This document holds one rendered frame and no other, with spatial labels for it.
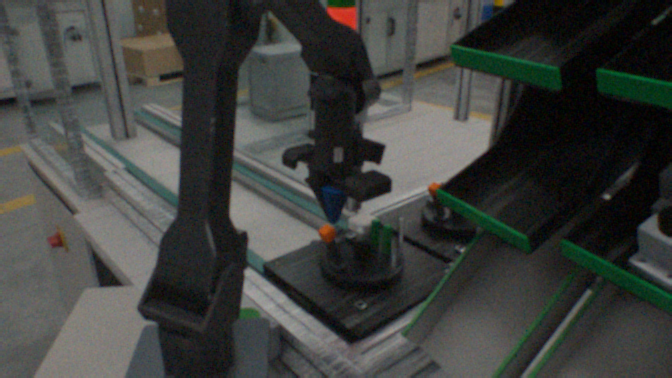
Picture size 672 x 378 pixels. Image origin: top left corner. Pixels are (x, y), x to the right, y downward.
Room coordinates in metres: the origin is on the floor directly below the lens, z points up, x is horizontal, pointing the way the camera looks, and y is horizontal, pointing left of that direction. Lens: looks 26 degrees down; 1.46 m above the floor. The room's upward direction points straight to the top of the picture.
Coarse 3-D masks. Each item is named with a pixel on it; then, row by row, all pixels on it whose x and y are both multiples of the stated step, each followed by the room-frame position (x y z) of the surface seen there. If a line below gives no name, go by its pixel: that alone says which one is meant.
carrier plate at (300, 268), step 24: (264, 264) 0.76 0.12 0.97; (288, 264) 0.76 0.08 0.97; (312, 264) 0.76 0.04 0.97; (408, 264) 0.76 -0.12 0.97; (432, 264) 0.76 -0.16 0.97; (288, 288) 0.71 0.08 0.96; (312, 288) 0.69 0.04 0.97; (336, 288) 0.69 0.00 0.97; (408, 288) 0.69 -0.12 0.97; (432, 288) 0.69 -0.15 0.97; (336, 312) 0.63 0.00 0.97; (384, 312) 0.63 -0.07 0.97; (360, 336) 0.59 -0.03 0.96
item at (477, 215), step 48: (624, 48) 0.64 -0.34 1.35; (528, 96) 0.61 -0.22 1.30; (576, 96) 0.66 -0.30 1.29; (528, 144) 0.60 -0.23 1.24; (576, 144) 0.57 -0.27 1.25; (624, 144) 0.50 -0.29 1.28; (480, 192) 0.55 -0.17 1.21; (528, 192) 0.52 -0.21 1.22; (576, 192) 0.50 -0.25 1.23; (528, 240) 0.44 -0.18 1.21
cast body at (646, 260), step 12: (660, 216) 0.37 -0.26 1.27; (648, 228) 0.38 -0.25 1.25; (660, 228) 0.37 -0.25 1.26; (648, 240) 0.37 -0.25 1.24; (660, 240) 0.36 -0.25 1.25; (648, 252) 0.38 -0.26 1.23; (660, 252) 0.37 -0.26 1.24; (636, 264) 0.38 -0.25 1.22; (648, 264) 0.37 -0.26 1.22; (660, 264) 0.37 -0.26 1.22; (636, 276) 0.38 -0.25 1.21; (648, 276) 0.37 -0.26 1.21; (660, 276) 0.36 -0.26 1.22; (660, 288) 0.36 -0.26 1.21
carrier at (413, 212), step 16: (400, 208) 0.97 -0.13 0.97; (416, 208) 0.97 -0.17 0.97; (432, 208) 0.93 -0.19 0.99; (384, 224) 0.90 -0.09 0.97; (416, 224) 0.90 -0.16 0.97; (432, 224) 0.88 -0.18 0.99; (448, 224) 0.87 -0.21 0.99; (464, 224) 0.87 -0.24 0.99; (416, 240) 0.84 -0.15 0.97; (432, 240) 0.84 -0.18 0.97; (448, 240) 0.84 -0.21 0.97; (464, 240) 0.84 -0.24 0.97; (432, 256) 0.81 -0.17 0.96; (448, 256) 0.79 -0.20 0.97
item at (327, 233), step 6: (324, 228) 0.71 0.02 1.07; (330, 228) 0.70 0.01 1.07; (336, 228) 0.72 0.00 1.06; (342, 228) 0.72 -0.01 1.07; (324, 234) 0.69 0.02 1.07; (330, 234) 0.70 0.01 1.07; (336, 234) 0.71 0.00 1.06; (324, 240) 0.70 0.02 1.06; (330, 240) 0.70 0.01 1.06; (330, 246) 0.70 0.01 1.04; (336, 246) 0.71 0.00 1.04; (330, 252) 0.71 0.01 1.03; (336, 252) 0.71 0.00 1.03; (336, 258) 0.71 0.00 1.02; (336, 264) 0.71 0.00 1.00
